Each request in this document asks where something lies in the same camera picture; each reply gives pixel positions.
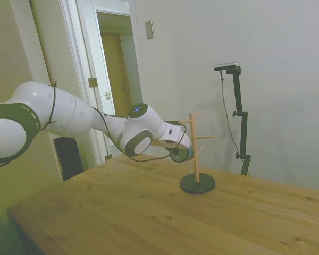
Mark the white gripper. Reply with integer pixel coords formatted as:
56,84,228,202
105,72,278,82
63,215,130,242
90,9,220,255
154,130,192,158

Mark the blue enamel mug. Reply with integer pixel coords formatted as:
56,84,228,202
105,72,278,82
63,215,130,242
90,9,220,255
170,144,194,163

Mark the wooden mug tree stand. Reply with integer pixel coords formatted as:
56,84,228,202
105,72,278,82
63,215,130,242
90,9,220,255
179,110,216,194

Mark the brown wooden hallway door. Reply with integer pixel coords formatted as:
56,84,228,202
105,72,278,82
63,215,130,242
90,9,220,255
100,31,135,119

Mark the black box on floor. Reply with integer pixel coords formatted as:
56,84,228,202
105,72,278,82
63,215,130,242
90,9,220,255
53,137,85,182

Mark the white open door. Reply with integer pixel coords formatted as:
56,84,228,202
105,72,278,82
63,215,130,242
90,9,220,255
75,0,122,164

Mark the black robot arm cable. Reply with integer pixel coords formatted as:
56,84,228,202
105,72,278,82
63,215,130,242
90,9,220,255
0,80,187,171

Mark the black articulated camera stand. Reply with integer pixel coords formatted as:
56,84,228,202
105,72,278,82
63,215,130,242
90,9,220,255
225,66,252,176

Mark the grey camera on stand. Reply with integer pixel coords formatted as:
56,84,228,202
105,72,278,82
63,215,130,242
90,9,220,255
214,61,240,72

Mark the metal wall switch plate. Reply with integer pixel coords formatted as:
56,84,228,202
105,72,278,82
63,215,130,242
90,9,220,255
144,20,155,40

